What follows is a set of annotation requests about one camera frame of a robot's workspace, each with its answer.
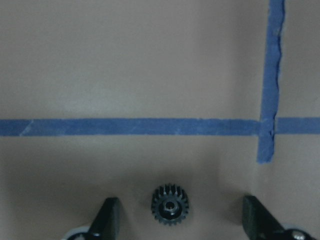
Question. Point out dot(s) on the small black bearing gear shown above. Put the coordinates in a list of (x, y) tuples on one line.
[(169, 204)]

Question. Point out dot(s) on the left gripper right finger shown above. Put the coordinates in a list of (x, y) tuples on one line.
[(258, 223)]

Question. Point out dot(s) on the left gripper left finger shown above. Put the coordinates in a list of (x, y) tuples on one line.
[(106, 224)]

